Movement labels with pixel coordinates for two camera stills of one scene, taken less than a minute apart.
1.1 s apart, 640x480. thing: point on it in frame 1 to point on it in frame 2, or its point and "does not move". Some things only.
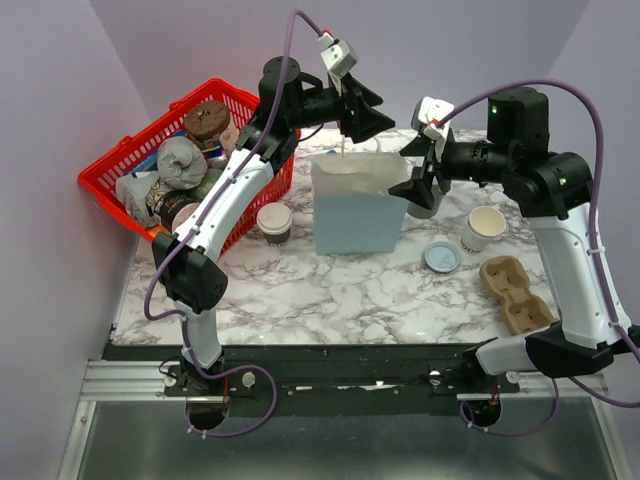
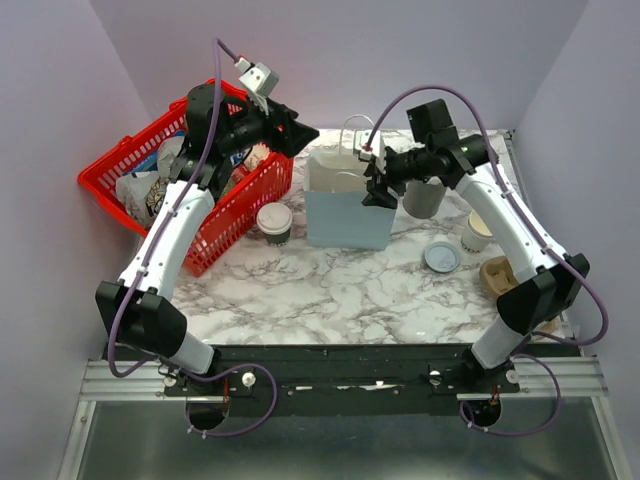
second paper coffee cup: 483,223 does not move
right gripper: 422,145 to 377,187
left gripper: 364,120 to 280,115
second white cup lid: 441,257 does not move
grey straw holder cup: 425,213 does not move
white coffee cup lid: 274,218 does not move
